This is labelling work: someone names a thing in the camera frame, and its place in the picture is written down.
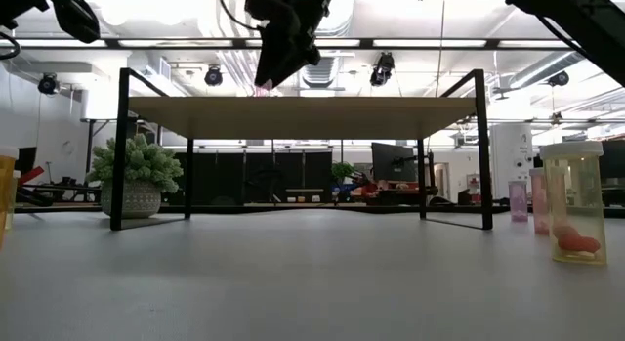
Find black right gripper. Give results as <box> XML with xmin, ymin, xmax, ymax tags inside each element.
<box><xmin>242</xmin><ymin>0</ymin><xmax>339</xmax><ymax>90</ymax></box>

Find small pink medicine bottle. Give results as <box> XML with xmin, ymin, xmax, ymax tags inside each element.
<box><xmin>507</xmin><ymin>179</ymin><xmax>530</xmax><ymax>223</ymax></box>
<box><xmin>529</xmin><ymin>167</ymin><xmax>551</xmax><ymax>236</ymax></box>

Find wooden shelf black metal legs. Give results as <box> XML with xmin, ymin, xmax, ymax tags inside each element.
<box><xmin>109</xmin><ymin>66</ymin><xmax>494</xmax><ymax>233</ymax></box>

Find green plant in patterned pot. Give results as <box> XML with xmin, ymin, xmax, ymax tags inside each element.
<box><xmin>86</xmin><ymin>133</ymin><xmax>185</xmax><ymax>220</ymax></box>

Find small green background plant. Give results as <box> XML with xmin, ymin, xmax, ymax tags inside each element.
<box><xmin>330</xmin><ymin>160</ymin><xmax>356</xmax><ymax>182</ymax></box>

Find white cylindrical machine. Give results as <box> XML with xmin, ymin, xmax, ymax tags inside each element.
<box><xmin>489</xmin><ymin>121</ymin><xmax>534</xmax><ymax>200</ymax></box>

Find black ceiling spotlight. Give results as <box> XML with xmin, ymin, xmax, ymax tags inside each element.
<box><xmin>37</xmin><ymin>72</ymin><xmax>61</xmax><ymax>96</ymax></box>
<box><xmin>369</xmin><ymin>51</ymin><xmax>396</xmax><ymax>87</ymax></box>
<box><xmin>203</xmin><ymin>65</ymin><xmax>225</xmax><ymax>87</ymax></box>
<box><xmin>547</xmin><ymin>69</ymin><xmax>571</xmax><ymax>88</ymax></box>

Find black computer monitor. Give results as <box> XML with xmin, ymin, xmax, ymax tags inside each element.
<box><xmin>370</xmin><ymin>142</ymin><xmax>419</xmax><ymax>184</ymax></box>

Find person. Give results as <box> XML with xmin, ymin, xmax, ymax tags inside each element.
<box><xmin>363</xmin><ymin>177</ymin><xmax>409</xmax><ymax>200</ymax></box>

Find black room divider panels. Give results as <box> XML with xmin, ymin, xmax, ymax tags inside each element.
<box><xmin>163</xmin><ymin>149</ymin><xmax>334</xmax><ymax>205</ymax></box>

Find small yellow medicine bottle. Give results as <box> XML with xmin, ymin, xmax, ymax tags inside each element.
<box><xmin>539</xmin><ymin>140</ymin><xmax>608</xmax><ymax>267</ymax></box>

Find large orange medicine bottle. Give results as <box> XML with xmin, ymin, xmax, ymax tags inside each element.
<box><xmin>0</xmin><ymin>145</ymin><xmax>20</xmax><ymax>249</ymax></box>

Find silver ventilation duct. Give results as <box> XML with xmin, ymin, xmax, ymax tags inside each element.
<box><xmin>301</xmin><ymin>56</ymin><xmax>341</xmax><ymax>89</ymax></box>

